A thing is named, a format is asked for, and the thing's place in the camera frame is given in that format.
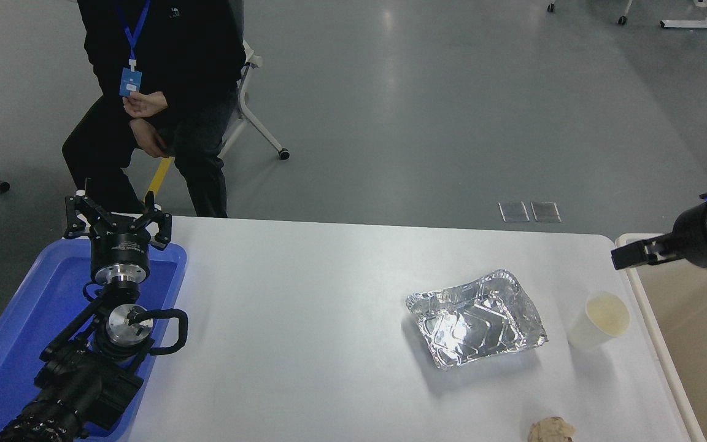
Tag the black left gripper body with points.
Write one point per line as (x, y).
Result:
(120, 245)

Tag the white paper cup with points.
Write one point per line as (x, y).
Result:
(593, 331)

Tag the person's right hand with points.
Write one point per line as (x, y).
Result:
(148, 138)

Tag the person's left hand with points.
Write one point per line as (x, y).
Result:
(148, 104)

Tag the metal floor plate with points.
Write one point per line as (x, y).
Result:
(513, 212)
(545, 212)

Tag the large pale bin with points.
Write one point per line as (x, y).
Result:
(697, 344)

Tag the blue plastic tray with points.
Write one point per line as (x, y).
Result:
(22, 307)

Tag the crumpled silver foil tray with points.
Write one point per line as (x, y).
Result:
(476, 319)

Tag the seated person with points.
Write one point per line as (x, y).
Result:
(188, 49)

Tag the crumpled tan paper ball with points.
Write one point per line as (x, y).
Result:
(551, 430)

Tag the white wheeled stand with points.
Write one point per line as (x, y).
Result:
(706, 23)

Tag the white wheeled chair legs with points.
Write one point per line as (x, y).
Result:
(623, 18)

